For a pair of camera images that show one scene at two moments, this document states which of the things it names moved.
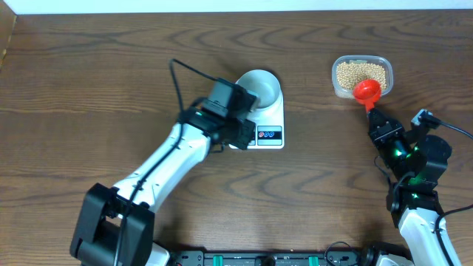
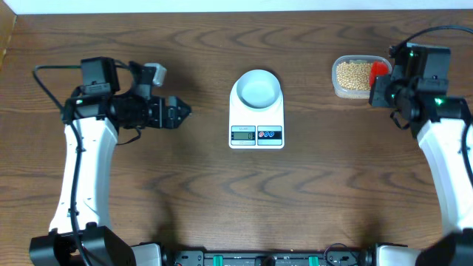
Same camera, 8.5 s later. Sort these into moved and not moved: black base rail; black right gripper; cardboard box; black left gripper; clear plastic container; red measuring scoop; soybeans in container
Moved: red measuring scoop; black right gripper; black left gripper
Not moved: soybeans in container; black base rail; cardboard box; clear plastic container
